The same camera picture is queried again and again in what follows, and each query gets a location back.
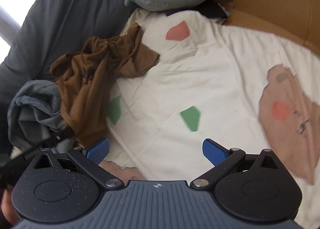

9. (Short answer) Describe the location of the dark grey pillow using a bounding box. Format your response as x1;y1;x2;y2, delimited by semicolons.
1;0;136;115

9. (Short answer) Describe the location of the brown printed t-shirt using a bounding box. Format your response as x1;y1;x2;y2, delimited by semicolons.
50;23;159;147

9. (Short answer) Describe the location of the grey denim garment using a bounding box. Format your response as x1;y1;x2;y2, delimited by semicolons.
7;80;67;152

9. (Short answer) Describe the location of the cream bear print bedsheet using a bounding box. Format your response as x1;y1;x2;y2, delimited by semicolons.
98;8;320;227

